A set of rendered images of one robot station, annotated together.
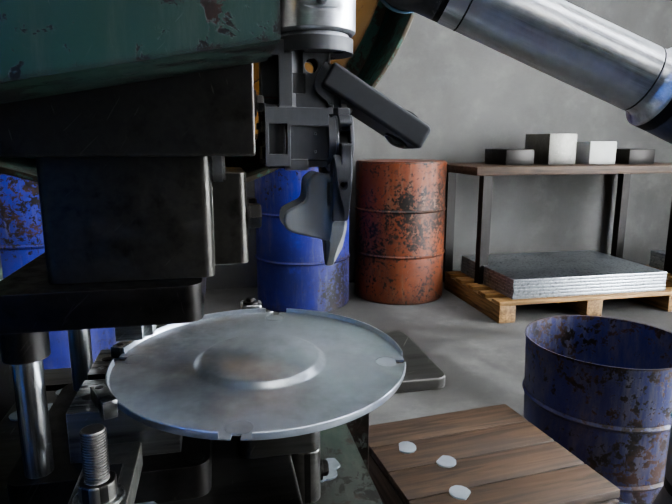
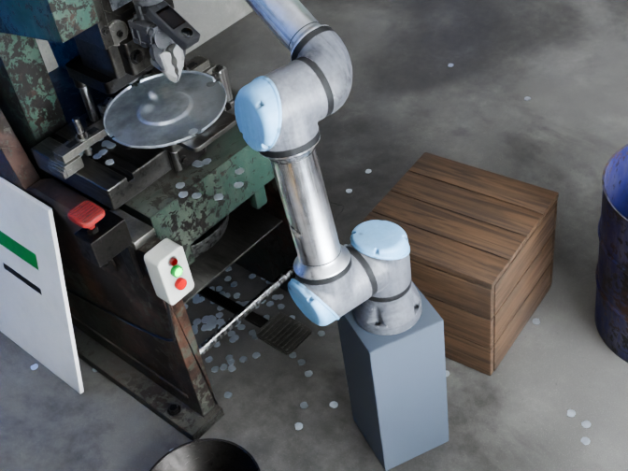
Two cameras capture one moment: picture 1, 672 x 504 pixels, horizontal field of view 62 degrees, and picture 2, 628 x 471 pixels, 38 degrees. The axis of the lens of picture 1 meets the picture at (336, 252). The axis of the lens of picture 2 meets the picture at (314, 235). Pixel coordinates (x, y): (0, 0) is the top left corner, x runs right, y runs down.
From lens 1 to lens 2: 185 cm
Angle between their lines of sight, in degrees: 60
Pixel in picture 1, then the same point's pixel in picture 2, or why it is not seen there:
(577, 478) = (482, 262)
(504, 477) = (442, 234)
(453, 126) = not seen: outside the picture
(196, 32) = (48, 36)
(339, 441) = (226, 153)
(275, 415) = (130, 135)
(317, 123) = (143, 32)
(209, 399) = (127, 119)
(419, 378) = (187, 144)
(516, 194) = not seen: outside the picture
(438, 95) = not seen: outside the picture
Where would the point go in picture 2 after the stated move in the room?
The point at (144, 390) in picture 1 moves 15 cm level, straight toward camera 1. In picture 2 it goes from (121, 105) to (77, 140)
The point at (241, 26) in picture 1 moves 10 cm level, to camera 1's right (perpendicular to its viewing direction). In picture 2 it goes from (55, 37) to (77, 55)
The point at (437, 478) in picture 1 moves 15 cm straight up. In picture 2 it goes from (406, 210) to (403, 165)
